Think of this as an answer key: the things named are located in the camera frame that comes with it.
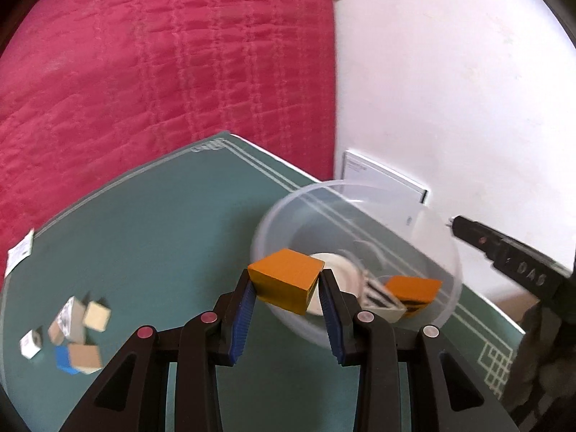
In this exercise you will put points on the orange white striped block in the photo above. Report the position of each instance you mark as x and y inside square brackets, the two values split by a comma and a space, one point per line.
[399, 296]

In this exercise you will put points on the white zebra striped triangle block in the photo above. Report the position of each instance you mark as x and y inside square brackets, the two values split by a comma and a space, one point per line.
[70, 320]

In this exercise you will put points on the blue wedge block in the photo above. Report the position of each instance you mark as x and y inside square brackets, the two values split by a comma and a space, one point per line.
[63, 362]

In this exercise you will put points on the plain rectangular wooden block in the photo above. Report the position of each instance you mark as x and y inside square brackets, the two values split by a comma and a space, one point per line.
[85, 358]

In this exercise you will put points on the clear plastic bowl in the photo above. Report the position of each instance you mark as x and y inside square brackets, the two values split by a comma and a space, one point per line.
[367, 235]

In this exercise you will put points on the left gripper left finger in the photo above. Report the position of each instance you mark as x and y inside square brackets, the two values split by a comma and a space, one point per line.
[130, 393]

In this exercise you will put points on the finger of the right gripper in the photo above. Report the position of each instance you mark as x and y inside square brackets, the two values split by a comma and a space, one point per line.
[521, 263]

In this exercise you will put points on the red quilted cover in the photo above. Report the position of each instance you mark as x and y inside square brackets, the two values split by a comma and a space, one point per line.
[91, 89]

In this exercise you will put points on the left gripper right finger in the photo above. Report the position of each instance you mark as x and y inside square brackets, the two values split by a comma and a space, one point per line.
[419, 374]

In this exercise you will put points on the plain wooden triangle block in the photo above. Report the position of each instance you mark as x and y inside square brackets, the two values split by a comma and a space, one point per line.
[55, 333]

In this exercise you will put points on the plain wooden cube block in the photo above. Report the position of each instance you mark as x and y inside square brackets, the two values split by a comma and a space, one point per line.
[96, 317]

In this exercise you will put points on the white USB power adapter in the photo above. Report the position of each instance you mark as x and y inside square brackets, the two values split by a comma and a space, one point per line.
[30, 344]

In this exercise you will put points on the white paper slip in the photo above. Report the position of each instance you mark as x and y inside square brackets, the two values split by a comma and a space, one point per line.
[19, 252]

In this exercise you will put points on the orange cube block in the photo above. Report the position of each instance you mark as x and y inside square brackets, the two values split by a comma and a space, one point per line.
[286, 279]

